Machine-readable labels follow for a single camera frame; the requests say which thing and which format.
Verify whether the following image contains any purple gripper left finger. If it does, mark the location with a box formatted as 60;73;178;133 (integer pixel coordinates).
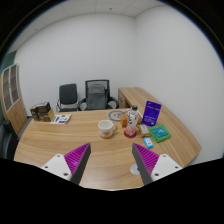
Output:
41;142;92;186

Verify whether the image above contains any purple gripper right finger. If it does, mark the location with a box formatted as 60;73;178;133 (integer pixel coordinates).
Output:
131;142;184;186

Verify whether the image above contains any clear plastic water bottle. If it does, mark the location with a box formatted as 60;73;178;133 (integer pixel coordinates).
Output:
126;105;139;132

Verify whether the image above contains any small blue box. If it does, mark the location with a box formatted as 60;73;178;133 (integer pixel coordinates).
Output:
144;137;154;149

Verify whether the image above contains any green flat box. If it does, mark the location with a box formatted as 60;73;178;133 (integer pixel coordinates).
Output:
149;124;171;143

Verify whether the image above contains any small tan packet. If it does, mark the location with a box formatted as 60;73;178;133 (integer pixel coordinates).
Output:
139;124;150;137

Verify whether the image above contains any red round coaster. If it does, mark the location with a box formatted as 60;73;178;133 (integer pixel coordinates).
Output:
124;130;137;138

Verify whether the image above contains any white ceramic mug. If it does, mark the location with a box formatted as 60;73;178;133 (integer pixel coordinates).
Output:
98;120;118;139

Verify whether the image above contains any white green leaflet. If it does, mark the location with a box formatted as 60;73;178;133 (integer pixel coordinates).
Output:
51;114;71;124

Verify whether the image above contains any orange snack box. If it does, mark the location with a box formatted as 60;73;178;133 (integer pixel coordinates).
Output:
120;114;128;128

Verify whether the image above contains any purple standing card box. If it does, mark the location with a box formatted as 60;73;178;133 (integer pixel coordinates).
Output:
142;101;162;127

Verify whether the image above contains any round patterned plate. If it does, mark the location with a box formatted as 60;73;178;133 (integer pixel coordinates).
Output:
108;110;126;122

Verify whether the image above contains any dark brown box right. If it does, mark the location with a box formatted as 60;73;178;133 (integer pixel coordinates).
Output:
37;102;55;122

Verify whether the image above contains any dark brown box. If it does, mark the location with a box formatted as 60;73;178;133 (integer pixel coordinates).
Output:
37;102;55;122
30;104;40;121

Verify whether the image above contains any black visitor chair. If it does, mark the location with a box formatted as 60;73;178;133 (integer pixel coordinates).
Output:
56;83;78;112

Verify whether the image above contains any dark brown box left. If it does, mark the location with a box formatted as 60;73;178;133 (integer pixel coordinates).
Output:
30;104;40;121

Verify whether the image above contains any wooden side desk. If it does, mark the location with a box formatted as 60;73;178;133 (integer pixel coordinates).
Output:
118;87;158;114

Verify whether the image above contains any grey mesh office chair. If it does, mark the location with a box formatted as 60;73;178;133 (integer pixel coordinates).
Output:
78;79;119;111

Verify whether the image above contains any black leather sofa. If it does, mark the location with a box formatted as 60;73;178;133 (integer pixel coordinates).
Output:
0;120;19;160

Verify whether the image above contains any wooden glass-door cabinet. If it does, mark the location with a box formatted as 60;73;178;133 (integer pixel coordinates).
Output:
0;64;27;133

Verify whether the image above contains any table cable grommet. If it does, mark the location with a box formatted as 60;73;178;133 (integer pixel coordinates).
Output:
130;164;140;175

